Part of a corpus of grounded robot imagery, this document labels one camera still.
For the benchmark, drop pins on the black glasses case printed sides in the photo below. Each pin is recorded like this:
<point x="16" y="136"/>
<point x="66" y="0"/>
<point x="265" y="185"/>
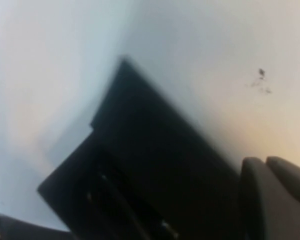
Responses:
<point x="152" y="137"/>

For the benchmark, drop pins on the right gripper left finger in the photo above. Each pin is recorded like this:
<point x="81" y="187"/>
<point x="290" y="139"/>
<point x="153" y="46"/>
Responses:
<point x="265" y="205"/>

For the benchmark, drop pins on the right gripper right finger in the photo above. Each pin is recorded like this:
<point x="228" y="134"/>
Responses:
<point x="292" y="175"/>

